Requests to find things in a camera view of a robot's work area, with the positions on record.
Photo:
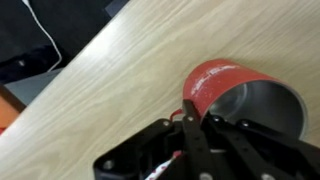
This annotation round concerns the red metal cup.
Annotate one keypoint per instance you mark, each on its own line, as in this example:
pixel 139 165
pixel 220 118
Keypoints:
pixel 216 80

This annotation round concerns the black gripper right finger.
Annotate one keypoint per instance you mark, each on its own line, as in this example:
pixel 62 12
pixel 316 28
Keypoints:
pixel 253 150

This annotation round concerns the orange box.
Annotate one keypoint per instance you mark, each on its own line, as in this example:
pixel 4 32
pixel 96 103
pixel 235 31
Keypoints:
pixel 7 111

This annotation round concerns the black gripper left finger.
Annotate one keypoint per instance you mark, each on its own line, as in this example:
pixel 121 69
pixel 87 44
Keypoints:
pixel 195 140

